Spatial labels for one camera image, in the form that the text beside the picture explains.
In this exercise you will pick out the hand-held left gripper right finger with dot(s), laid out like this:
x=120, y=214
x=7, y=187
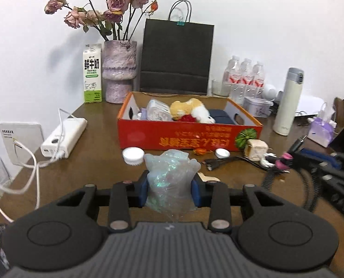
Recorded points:
x=195, y=192

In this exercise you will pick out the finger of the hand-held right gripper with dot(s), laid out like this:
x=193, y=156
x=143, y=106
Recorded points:
x=307, y=166
x=319, y=157

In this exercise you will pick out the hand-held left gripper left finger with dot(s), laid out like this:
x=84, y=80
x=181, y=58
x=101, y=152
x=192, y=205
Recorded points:
x=143, y=188

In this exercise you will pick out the beige piece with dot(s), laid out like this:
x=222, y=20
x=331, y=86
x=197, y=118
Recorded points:
x=211, y=177

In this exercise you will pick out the iridescent plastic bag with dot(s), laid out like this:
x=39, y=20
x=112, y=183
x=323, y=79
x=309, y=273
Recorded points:
x=169, y=176

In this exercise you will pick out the white ridged lid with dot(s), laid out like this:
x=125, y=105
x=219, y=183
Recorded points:
x=133, y=155

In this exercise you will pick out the white tissue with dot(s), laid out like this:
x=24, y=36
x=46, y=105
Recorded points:
x=268, y=162

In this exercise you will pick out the small orange ornament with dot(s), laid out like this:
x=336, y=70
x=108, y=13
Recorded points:
x=200, y=151

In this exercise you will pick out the small white round cap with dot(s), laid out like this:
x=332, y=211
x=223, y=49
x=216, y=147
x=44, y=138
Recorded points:
x=222, y=152

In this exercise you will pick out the beige plug adapter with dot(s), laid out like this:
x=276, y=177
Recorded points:
x=255, y=150

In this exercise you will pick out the orange cardboard box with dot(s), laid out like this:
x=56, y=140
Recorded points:
x=174, y=134

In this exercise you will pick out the purple fabric pouch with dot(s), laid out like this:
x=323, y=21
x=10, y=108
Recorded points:
x=143, y=114

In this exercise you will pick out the red artificial flower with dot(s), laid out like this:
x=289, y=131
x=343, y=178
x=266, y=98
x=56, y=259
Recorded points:
x=187, y=118

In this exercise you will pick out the navy blue zip pouch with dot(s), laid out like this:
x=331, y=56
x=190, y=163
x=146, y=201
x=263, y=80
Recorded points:
x=221, y=117

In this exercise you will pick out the clear plastic container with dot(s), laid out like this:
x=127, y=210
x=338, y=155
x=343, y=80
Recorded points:
x=159, y=110

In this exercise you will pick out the yellow and white plush toy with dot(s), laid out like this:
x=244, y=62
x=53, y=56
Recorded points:
x=189, y=108

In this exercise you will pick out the wooden desktop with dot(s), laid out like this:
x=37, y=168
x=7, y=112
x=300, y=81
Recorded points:
x=96, y=150

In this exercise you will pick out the purple tissue pack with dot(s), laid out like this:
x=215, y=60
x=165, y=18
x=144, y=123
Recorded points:
x=322, y=133

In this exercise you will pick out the clear plastic bag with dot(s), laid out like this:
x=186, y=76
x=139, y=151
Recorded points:
x=326, y=113

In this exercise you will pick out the white paper sheet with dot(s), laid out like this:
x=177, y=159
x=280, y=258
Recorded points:
x=313, y=104

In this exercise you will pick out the white thermos bottle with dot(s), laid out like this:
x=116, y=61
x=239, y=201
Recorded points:
x=289, y=101

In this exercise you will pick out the white round device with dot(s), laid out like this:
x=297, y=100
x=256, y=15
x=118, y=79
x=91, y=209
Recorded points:
x=269, y=91

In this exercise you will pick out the white power bank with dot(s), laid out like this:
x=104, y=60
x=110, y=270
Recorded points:
x=65, y=136

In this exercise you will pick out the clear water bottle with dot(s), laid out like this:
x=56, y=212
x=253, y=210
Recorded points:
x=246, y=78
x=231, y=78
x=258, y=78

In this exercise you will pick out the clear glass cup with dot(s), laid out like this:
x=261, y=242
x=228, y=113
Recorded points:
x=219, y=88

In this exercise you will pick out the purple stone vase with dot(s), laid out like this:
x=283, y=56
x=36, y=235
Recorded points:
x=119, y=69

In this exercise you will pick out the white green milk carton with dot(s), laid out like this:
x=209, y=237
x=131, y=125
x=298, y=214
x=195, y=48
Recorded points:
x=93, y=72

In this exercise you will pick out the white socket panel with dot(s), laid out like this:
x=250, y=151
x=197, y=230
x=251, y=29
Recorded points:
x=24, y=137

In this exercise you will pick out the black paper bag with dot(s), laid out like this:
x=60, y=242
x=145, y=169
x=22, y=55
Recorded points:
x=176, y=52

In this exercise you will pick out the teal binder clip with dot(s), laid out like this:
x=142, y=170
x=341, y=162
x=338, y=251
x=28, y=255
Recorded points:
x=180, y=21

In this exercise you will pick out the dried pink roses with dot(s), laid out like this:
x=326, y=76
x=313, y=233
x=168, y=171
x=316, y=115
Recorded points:
x=114, y=3

